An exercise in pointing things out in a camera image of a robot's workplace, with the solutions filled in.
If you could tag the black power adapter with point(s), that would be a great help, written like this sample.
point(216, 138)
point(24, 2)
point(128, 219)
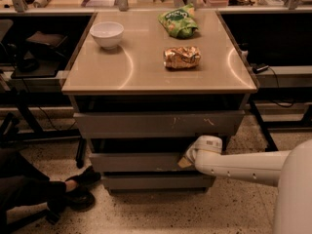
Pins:
point(258, 68)

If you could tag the black shoe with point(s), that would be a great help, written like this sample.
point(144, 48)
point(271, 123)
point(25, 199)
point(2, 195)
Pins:
point(80, 198)

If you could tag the person's leg in black trousers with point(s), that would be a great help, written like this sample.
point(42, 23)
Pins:
point(21, 184)

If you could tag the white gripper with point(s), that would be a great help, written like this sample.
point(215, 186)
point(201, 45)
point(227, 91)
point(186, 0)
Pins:
point(196, 150)

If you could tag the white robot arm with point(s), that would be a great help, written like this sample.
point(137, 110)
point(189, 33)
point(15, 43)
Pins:
point(290, 171)

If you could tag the grey drawer cabinet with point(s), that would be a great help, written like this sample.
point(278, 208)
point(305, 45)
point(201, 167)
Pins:
point(133, 78)

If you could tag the grey bottom drawer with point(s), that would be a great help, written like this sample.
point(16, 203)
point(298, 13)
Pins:
point(157, 182)

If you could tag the golden crumpled snack bag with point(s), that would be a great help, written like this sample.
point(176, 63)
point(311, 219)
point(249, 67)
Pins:
point(182, 57)

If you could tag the green chip bag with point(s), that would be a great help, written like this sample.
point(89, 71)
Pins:
point(180, 22)

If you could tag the white bowl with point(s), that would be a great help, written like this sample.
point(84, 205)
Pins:
point(107, 34)

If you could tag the black office chair base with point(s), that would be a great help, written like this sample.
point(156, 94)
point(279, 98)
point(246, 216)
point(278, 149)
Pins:
point(9, 228)

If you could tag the grey drawer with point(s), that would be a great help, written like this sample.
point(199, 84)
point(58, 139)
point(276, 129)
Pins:
point(157, 182)
point(137, 162)
point(158, 124)

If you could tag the grey top drawer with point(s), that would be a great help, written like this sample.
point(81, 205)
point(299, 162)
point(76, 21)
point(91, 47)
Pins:
point(158, 124)

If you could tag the black table leg with caster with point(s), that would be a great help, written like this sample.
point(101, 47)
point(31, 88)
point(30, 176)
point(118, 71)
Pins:
point(271, 146)

